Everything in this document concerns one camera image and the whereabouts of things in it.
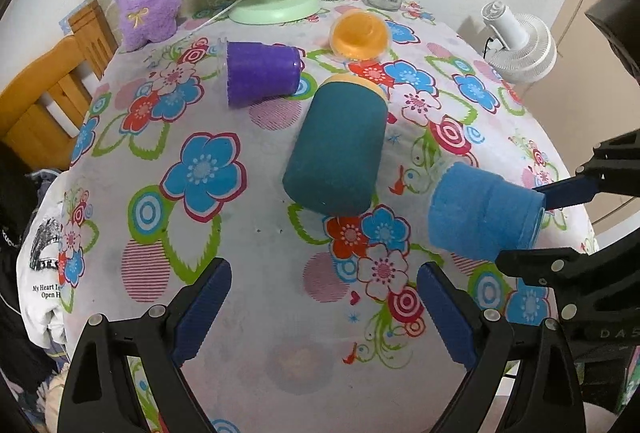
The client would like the teal cup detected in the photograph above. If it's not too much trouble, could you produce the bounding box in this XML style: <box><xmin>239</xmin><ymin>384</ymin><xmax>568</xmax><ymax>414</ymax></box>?
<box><xmin>281</xmin><ymin>74</ymin><xmax>388</xmax><ymax>216</ymax></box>

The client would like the orange cup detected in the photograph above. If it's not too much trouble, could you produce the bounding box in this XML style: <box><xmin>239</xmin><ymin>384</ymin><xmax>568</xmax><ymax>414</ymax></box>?
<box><xmin>330</xmin><ymin>10</ymin><xmax>391</xmax><ymax>61</ymax></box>

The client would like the wooden chair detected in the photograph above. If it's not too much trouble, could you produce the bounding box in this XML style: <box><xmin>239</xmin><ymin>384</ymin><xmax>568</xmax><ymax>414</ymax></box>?
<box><xmin>0</xmin><ymin>0</ymin><xmax>118</xmax><ymax>171</ymax></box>

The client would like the purple cup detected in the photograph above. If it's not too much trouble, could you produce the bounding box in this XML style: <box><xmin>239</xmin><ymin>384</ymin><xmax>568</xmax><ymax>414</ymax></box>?
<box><xmin>220</xmin><ymin>40</ymin><xmax>306</xmax><ymax>108</ymax></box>

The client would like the floral tablecloth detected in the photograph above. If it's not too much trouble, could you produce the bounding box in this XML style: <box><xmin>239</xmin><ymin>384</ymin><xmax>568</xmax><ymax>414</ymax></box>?
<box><xmin>20</xmin><ymin>0</ymin><xmax>598</xmax><ymax>433</ymax></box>

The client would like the black object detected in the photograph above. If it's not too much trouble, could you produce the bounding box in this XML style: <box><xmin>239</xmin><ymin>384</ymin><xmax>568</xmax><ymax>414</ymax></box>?
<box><xmin>585</xmin><ymin>0</ymin><xmax>640</xmax><ymax>81</ymax></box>

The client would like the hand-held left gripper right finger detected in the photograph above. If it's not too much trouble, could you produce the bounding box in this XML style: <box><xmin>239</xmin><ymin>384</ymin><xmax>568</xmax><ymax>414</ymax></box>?
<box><xmin>416</xmin><ymin>261</ymin><xmax>586</xmax><ymax>433</ymax></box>

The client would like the blue cup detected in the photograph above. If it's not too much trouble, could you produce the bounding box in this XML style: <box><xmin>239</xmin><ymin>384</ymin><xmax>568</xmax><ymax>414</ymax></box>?
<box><xmin>428</xmin><ymin>162</ymin><xmax>547</xmax><ymax>262</ymax></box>

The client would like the white fan cable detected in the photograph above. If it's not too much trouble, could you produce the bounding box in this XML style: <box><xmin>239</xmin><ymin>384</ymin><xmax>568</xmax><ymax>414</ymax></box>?
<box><xmin>189</xmin><ymin>0</ymin><xmax>268</xmax><ymax>34</ymax></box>

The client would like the white small fan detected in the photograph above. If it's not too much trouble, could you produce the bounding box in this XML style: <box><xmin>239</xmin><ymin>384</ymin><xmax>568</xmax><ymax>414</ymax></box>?
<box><xmin>481</xmin><ymin>0</ymin><xmax>557</xmax><ymax>84</ymax></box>

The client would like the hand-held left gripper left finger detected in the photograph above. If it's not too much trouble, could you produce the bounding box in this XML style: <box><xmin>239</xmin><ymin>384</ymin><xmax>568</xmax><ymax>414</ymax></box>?
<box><xmin>57</xmin><ymin>257</ymin><xmax>233</xmax><ymax>433</ymax></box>

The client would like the white printed garment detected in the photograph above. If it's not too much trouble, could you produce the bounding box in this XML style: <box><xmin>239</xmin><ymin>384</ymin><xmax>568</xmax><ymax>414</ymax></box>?
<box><xmin>17</xmin><ymin>200</ymin><xmax>68</xmax><ymax>349</ymax></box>

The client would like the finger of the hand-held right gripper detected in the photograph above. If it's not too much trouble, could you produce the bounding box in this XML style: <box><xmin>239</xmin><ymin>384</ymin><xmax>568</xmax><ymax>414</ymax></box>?
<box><xmin>495</xmin><ymin>225</ymin><xmax>640</xmax><ymax>321</ymax></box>
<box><xmin>532</xmin><ymin>128</ymin><xmax>640</xmax><ymax>214</ymax></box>

